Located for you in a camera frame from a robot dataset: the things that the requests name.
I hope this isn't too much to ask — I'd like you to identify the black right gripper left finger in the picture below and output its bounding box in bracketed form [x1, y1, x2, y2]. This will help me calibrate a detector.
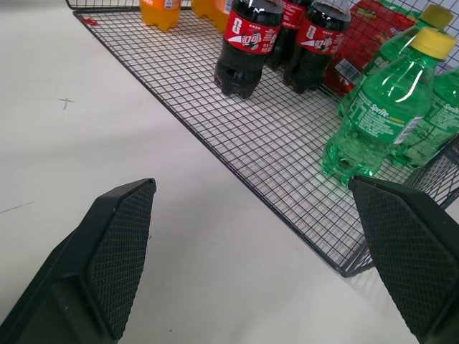
[0, 178, 157, 344]

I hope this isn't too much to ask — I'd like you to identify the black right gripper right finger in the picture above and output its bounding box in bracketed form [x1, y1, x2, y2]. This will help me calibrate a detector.
[348, 175, 459, 344]

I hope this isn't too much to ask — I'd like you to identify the green Sprite bottle yellow cap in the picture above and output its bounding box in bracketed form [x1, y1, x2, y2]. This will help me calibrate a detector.
[321, 27, 458, 186]
[336, 4, 455, 118]
[389, 66, 459, 170]

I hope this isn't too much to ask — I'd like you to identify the red snack bag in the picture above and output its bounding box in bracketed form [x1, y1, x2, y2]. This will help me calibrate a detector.
[322, 0, 422, 97]

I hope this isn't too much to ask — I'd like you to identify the cola bottle red label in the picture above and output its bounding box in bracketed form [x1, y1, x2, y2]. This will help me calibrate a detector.
[265, 0, 312, 71]
[214, 0, 284, 100]
[283, 0, 352, 95]

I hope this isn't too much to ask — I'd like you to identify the orange soda bottle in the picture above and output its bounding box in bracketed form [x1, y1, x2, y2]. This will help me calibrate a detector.
[190, 0, 232, 34]
[138, 0, 181, 32]

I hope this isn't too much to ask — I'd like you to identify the black wire mesh basket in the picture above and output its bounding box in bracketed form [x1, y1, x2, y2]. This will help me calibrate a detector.
[65, 0, 459, 279]

